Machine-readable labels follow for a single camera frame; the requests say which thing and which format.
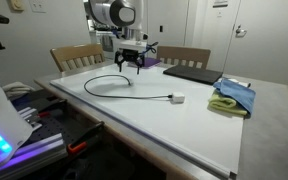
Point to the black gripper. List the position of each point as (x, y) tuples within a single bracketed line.
[(130, 55)]

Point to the white charger brick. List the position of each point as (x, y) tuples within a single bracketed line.
[(178, 97)]

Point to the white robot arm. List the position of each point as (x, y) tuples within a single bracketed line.
[(114, 13)]

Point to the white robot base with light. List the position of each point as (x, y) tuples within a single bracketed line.
[(4, 123)]

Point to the white board eraser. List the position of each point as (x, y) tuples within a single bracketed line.
[(240, 82)]

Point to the purple notebook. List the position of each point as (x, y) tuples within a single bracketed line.
[(152, 62)]

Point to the dark hanging dish towel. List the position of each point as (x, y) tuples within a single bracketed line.
[(107, 43)]

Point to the white kitchen oven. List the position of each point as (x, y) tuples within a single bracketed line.
[(100, 50)]

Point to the black door latch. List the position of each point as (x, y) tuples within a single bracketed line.
[(161, 28)]

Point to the wooden slat-back chair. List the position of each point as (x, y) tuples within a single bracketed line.
[(77, 51), (184, 52)]

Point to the black laptop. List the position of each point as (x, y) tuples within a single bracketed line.
[(194, 74)]

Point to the white whiteboard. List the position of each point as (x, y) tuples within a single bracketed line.
[(170, 126)]

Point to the yellow-green folded cloth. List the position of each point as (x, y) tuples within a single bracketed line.
[(222, 103)]

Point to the black perforated breadboard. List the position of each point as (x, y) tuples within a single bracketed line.
[(50, 130)]

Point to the white door sign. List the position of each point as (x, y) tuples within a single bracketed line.
[(220, 3)]

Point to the blue folded cloth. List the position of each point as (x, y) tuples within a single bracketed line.
[(237, 93)]

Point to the silver door lever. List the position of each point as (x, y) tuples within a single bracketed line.
[(240, 31)]

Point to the white towel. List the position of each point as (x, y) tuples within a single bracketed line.
[(15, 89)]

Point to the white wall switch plate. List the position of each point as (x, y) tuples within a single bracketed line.
[(37, 5)]

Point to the silver metal bracket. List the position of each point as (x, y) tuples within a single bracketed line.
[(29, 115)]

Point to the aluminium rail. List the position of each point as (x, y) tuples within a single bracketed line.
[(40, 146)]

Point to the beige wall thermostat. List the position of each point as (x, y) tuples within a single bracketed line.
[(16, 4)]

